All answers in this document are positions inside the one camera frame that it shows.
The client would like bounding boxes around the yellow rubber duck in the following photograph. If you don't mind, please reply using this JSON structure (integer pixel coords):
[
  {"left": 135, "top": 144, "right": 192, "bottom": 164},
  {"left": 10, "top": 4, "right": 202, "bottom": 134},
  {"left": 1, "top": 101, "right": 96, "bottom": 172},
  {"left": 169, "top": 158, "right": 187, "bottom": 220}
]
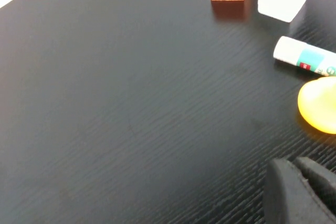
[{"left": 297, "top": 76, "right": 336, "bottom": 134}]

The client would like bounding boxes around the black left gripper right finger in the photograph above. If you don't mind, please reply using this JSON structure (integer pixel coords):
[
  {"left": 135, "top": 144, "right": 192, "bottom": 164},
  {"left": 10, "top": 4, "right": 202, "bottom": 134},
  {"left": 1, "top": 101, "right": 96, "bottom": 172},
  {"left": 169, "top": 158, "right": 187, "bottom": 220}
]
[{"left": 294, "top": 156, "right": 336, "bottom": 222}]

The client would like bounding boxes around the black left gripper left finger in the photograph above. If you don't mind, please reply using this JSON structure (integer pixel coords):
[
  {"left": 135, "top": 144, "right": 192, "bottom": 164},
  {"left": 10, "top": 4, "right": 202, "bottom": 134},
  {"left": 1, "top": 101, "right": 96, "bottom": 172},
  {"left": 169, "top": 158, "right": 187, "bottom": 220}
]
[{"left": 264, "top": 158, "right": 335, "bottom": 224}]

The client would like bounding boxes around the white green glue stick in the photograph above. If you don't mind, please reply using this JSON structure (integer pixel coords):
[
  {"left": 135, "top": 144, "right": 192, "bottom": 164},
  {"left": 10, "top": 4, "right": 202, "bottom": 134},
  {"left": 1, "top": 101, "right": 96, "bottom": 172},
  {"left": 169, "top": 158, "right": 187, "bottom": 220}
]
[{"left": 272, "top": 36, "right": 336, "bottom": 77}]

